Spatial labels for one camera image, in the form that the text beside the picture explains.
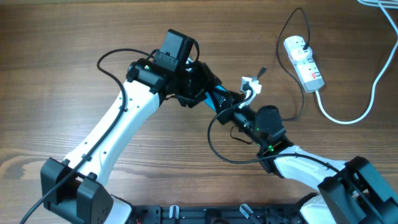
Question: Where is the blue screen smartphone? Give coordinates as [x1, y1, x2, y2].
[204, 85, 229, 114]

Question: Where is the black usb charging cable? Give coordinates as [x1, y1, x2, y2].
[230, 7, 312, 145]

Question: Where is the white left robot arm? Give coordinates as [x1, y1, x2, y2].
[40, 29, 220, 224]

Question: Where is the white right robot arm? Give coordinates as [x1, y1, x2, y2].
[205, 86, 397, 223]

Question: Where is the white power strip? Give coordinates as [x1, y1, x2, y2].
[284, 35, 325, 93]

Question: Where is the white usb wall charger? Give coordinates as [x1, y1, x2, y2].
[289, 47, 312, 65]

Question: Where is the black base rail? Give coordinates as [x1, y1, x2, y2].
[127, 204, 306, 224]

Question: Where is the white power strip cord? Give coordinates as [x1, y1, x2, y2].
[314, 0, 398, 126]

